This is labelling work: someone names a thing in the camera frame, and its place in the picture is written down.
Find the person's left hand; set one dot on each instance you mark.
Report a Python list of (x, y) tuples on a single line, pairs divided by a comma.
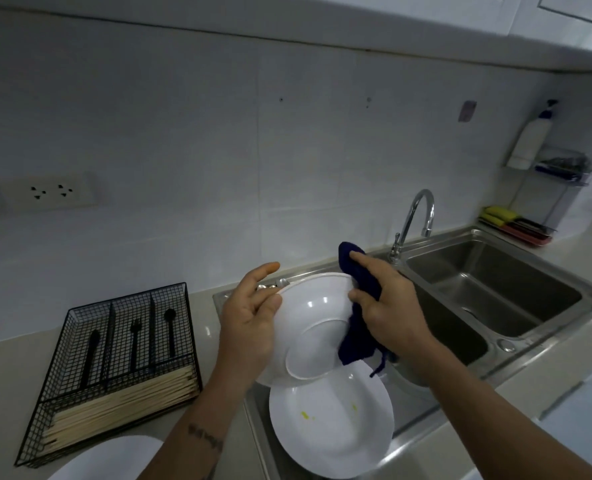
[(243, 334)]

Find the person's right hand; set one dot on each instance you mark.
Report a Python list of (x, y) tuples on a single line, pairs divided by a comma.
[(396, 314)]

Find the dark blue cloth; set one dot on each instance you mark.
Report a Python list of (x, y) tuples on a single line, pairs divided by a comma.
[(356, 344)]

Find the pile of steel cutlery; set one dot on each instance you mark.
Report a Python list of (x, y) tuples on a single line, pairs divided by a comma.
[(281, 282)]

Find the white plate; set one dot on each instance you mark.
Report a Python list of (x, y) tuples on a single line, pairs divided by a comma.
[(326, 434), (105, 459), (311, 304)]

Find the person's left forearm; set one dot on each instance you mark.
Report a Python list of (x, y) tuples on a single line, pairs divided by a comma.
[(196, 434)]

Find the person's right forearm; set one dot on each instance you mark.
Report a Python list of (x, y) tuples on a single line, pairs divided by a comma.
[(476, 419)]

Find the black spoon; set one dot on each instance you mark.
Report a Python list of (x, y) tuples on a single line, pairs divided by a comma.
[(170, 317)]

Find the stainless steel double sink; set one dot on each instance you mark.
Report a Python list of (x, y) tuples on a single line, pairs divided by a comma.
[(476, 274)]

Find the black fork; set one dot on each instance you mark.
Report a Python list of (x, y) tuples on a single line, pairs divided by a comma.
[(135, 339)]

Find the chrome faucet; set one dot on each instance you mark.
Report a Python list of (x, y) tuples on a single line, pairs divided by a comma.
[(421, 194)]

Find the yellow sponge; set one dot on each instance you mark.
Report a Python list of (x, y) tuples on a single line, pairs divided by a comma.
[(498, 214)]

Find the bundle of wooden chopsticks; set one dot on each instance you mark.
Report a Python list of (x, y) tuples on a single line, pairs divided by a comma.
[(115, 404)]

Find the black knife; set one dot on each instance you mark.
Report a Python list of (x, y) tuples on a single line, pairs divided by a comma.
[(91, 349)]

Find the red sponge tray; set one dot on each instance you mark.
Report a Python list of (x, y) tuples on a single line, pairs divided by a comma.
[(536, 241)]

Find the dark scouring pad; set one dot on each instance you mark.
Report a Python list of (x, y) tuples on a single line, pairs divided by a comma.
[(531, 228)]

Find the white spray bottle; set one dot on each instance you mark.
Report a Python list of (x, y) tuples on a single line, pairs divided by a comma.
[(528, 142)]

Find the dark item in rack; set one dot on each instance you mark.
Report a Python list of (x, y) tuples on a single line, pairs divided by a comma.
[(566, 164)]

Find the white wall outlet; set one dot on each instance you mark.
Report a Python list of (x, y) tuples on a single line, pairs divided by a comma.
[(85, 192)]

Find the white wall cabinet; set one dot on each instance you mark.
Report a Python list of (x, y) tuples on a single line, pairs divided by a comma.
[(226, 19)]

